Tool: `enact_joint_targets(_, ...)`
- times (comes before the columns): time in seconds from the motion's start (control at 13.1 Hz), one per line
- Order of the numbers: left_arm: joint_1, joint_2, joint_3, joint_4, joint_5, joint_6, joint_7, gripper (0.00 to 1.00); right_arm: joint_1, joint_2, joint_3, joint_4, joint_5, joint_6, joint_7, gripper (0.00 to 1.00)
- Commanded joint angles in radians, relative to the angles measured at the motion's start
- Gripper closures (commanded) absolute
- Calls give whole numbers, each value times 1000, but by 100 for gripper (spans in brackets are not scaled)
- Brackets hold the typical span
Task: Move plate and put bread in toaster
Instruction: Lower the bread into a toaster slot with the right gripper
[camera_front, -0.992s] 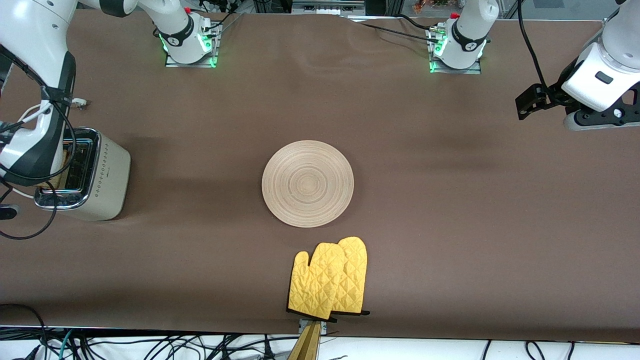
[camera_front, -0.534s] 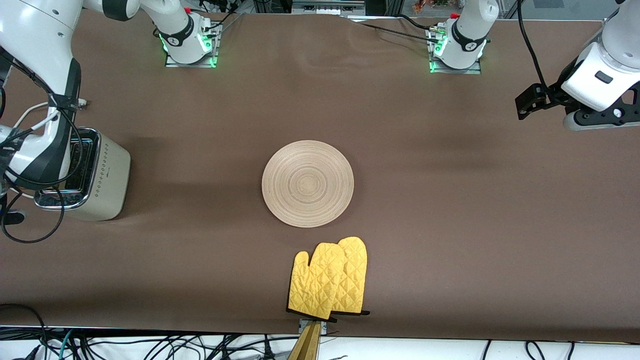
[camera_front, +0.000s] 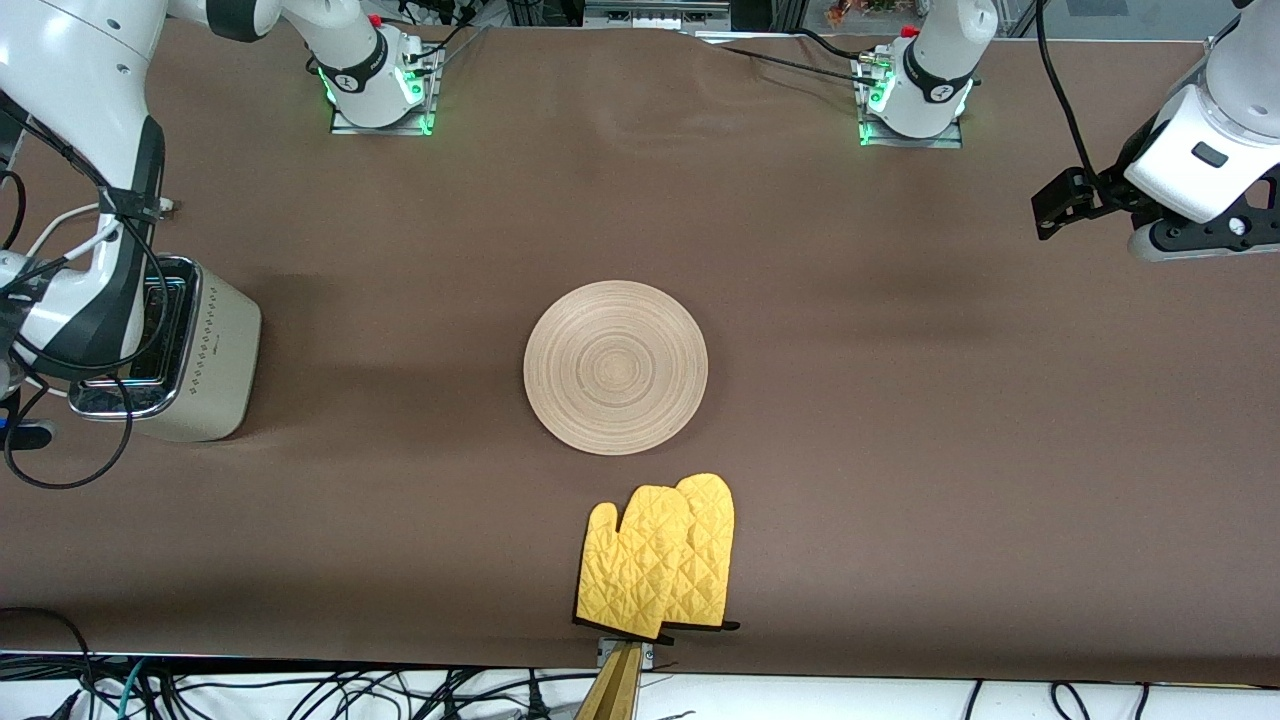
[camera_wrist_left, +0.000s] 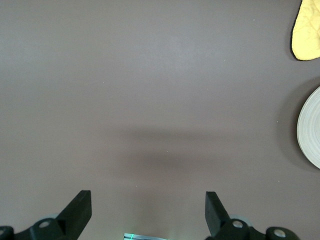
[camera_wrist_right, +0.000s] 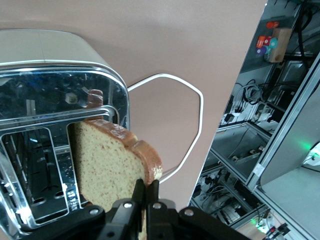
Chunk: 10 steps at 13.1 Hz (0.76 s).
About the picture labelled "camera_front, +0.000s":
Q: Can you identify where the round wooden plate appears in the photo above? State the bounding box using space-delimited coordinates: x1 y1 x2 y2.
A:
523 281 709 457

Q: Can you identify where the cream and chrome toaster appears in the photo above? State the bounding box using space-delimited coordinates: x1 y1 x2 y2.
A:
68 255 263 443

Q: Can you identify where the brown table cover sheet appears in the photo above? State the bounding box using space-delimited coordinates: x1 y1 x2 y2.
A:
0 15 1280 689

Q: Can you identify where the silver metal box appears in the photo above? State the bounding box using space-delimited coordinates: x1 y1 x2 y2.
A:
583 0 733 31

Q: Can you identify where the yellow quilted oven mitt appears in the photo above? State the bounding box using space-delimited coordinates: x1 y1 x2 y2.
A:
575 485 693 641
660 473 741 633

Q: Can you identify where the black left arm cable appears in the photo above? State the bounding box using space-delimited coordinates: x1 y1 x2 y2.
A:
1035 0 1101 186

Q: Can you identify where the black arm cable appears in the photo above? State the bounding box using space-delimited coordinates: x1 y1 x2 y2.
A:
0 95 173 491
1035 0 1101 186

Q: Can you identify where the black cable across table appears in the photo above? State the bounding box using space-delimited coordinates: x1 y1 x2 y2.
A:
690 28 881 86

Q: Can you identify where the black base power cable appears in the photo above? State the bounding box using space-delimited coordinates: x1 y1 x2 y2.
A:
395 0 491 66

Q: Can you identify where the metal stand bracket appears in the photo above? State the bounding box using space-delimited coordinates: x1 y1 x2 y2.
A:
597 638 656 671

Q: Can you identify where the tan camera stand beam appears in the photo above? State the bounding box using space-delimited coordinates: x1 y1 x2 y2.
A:
575 643 643 720

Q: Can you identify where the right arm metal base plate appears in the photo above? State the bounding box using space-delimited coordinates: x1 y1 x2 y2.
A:
330 28 439 136

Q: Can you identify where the white toaster power cord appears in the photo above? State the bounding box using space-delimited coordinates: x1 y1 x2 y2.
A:
0 197 179 398

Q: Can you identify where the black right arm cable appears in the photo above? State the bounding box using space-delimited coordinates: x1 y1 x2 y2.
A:
0 95 173 491

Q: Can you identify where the teal cable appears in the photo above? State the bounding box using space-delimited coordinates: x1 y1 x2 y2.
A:
115 658 151 719

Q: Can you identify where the black looped floor cable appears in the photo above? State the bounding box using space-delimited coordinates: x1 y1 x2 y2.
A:
0 607 96 720

